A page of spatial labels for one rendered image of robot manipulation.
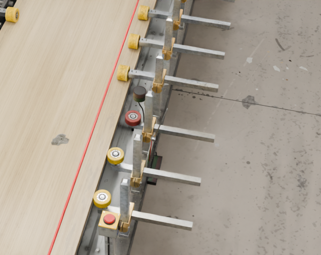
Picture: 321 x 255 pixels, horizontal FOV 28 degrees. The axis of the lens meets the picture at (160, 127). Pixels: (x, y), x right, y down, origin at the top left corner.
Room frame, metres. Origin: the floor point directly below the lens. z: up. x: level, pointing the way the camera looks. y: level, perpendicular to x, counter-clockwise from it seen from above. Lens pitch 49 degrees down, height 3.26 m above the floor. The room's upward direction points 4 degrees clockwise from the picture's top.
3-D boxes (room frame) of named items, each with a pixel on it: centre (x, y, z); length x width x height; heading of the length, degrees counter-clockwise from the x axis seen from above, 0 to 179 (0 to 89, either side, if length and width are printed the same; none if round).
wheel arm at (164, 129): (2.05, -0.06, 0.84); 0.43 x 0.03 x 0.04; 82
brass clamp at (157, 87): (2.30, 0.02, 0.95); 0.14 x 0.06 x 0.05; 172
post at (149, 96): (2.03, 0.06, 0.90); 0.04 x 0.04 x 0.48; 82
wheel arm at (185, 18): (2.81, -0.10, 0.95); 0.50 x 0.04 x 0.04; 82
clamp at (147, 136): (2.05, 0.06, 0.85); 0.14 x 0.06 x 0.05; 172
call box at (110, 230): (1.28, 0.16, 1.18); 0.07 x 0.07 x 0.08; 82
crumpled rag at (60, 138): (1.90, 0.48, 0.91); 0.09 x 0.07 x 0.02; 116
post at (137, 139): (1.78, 0.10, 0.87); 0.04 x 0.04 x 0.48; 82
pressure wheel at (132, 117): (2.08, 0.14, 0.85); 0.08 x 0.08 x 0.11
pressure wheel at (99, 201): (1.59, 0.23, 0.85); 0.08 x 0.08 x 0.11
